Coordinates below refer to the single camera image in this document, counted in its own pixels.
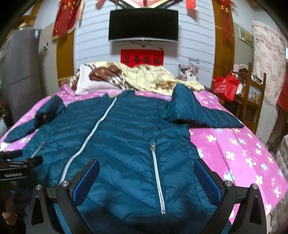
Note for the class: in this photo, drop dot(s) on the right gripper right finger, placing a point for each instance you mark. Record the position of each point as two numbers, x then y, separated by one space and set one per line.
239 209

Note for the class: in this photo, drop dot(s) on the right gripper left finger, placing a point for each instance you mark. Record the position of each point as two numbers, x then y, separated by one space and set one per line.
42 217

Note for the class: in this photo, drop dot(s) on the teal puffer jacket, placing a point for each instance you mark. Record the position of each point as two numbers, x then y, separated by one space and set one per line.
146 182

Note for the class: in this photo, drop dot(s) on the pink floral bed sheet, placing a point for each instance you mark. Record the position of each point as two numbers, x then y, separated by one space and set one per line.
236 154

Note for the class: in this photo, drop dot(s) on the wooden shelf rack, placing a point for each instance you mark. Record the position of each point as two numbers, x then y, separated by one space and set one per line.
249 102

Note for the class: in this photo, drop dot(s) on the white pillow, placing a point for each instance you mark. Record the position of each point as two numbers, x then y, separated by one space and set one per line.
85 85

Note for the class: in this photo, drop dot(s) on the grey refrigerator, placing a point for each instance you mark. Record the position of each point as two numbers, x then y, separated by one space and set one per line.
20 80

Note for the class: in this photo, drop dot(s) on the red hanging garment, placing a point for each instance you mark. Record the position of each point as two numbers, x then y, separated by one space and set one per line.
283 97

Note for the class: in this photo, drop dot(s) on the red shopping bag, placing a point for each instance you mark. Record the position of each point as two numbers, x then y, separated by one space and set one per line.
225 88

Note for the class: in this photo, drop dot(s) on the yellow brown floral quilt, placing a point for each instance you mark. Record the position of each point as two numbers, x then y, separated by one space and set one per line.
148 78

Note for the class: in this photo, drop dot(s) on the red calligraphy banner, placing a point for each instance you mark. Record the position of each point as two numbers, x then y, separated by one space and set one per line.
135 57

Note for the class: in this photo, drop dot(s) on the red hanging decoration left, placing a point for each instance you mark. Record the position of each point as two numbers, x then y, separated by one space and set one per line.
69 12

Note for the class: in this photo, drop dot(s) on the floral pink curtain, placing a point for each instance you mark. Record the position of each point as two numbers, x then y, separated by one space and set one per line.
269 58

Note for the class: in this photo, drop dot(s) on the red hanging knot right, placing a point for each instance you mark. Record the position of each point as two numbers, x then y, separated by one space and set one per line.
227 25

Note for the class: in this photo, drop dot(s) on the wall picture poster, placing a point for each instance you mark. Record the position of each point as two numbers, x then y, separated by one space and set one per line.
188 72

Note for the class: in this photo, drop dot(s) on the black wall television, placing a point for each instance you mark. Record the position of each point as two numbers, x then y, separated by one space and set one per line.
143 23

